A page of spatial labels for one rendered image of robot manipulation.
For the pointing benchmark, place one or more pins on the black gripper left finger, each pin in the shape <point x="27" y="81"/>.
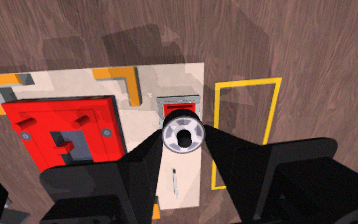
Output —
<point x="133" y="178"/>

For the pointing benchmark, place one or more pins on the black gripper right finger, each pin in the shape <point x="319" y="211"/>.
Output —
<point x="247" y="169"/>

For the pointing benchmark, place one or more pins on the grey and black wheel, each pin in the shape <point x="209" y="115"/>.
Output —
<point x="182" y="119"/>

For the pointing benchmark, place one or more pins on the yellow rectangular outline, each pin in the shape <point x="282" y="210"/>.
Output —
<point x="277" y="82"/>

